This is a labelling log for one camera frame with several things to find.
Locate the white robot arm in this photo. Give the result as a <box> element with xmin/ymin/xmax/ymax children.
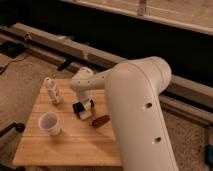
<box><xmin>70</xmin><ymin>57</ymin><xmax>179</xmax><ymax>171</ymax></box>

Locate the white sponge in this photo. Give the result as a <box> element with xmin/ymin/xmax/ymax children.
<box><xmin>79</xmin><ymin>111</ymin><xmax>92</xmax><ymax>120</ymax></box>

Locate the brown oblong object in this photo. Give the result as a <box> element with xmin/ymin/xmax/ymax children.
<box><xmin>92</xmin><ymin>115</ymin><xmax>110</xmax><ymax>128</ymax></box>

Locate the small white bottle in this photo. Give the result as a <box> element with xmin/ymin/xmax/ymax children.
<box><xmin>44</xmin><ymin>77</ymin><xmax>61</xmax><ymax>104</ymax></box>

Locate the wooden table board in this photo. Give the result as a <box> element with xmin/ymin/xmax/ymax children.
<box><xmin>13</xmin><ymin>79</ymin><xmax>121</xmax><ymax>166</ymax></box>

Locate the white plastic cup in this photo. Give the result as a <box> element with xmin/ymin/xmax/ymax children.
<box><xmin>38</xmin><ymin>112</ymin><xmax>61</xmax><ymax>136</ymax></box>

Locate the blue object at edge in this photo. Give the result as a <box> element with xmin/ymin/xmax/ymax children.
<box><xmin>205</xmin><ymin>145</ymin><xmax>213</xmax><ymax>167</ymax></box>

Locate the grey metal rail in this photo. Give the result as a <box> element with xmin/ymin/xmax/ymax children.
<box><xmin>0</xmin><ymin>23</ymin><xmax>213</xmax><ymax>109</ymax></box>

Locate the black clamp handle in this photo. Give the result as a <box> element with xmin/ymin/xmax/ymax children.
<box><xmin>0</xmin><ymin>122</ymin><xmax>25</xmax><ymax>137</ymax></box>

